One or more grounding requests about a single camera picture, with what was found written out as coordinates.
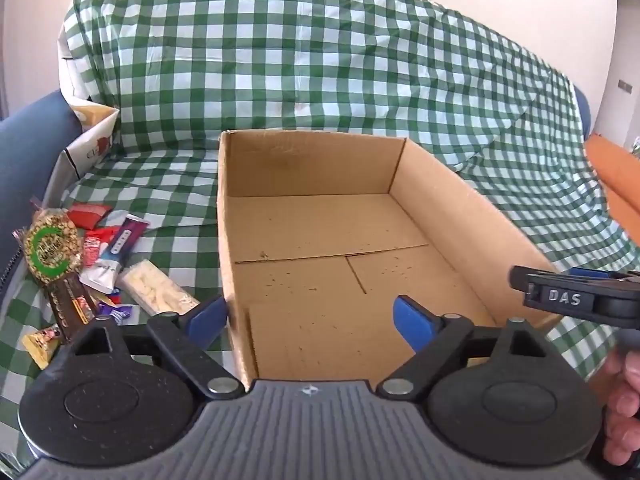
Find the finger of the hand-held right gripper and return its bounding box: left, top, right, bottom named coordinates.
left=510, top=265, right=640, bottom=307

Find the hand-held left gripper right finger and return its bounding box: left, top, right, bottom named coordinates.
left=376, top=295, right=549, bottom=403

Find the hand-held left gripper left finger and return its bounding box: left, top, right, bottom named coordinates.
left=67, top=295, right=241, bottom=402

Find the red packet with white label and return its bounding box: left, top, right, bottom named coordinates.
left=81, top=226, right=121, bottom=268

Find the brown cardboard box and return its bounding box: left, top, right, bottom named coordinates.
left=216, top=129, right=563, bottom=392

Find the plain red packet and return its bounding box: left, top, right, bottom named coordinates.
left=66, top=203, right=113, bottom=228

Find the clear bag of golden crackers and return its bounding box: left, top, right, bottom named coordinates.
left=12, top=199, right=83, bottom=288

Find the small yellow packet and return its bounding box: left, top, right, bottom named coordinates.
left=22, top=325, right=63, bottom=368

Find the person's right hand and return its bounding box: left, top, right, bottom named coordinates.
left=601, top=345, right=640, bottom=467

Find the clear packet of white candy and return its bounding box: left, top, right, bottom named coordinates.
left=116, top=259, right=201, bottom=317

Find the purple foil candy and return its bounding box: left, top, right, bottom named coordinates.
left=96, top=301, right=134, bottom=325

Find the purple and white packet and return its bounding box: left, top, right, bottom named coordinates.
left=79, top=214, right=150, bottom=292

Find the dark brown chocolate bar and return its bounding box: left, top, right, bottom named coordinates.
left=44, top=275, right=98, bottom=343

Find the white printed paper bag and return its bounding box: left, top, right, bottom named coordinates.
left=47, top=7, right=122, bottom=188

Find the green white checked cloth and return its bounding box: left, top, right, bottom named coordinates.
left=10, top=0, right=640, bottom=461

